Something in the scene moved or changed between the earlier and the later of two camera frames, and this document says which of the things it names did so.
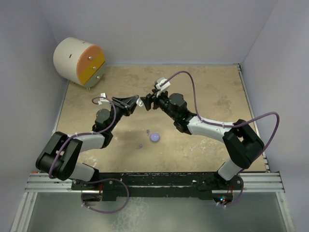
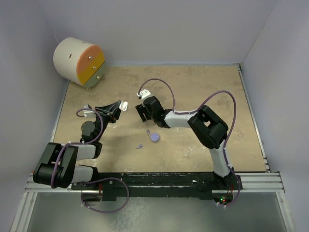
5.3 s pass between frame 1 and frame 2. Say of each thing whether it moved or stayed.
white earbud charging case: moved
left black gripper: moved
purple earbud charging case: stayed
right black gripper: moved
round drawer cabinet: stayed
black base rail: stayed
